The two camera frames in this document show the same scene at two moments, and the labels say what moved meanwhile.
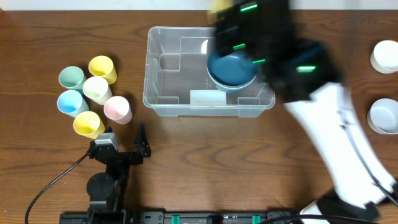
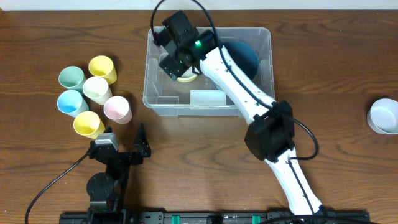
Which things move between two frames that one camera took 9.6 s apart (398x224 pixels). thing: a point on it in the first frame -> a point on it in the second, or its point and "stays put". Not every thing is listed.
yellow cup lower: (88, 124) stays put
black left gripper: (123, 155) stays put
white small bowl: (384, 57) -> (189, 73)
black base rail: (202, 217) stays put
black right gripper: (233, 37) -> (173, 65)
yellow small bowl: (216, 5) -> (186, 79)
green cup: (72, 78) stays put
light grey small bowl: (382, 117) stays put
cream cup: (96, 88) stays put
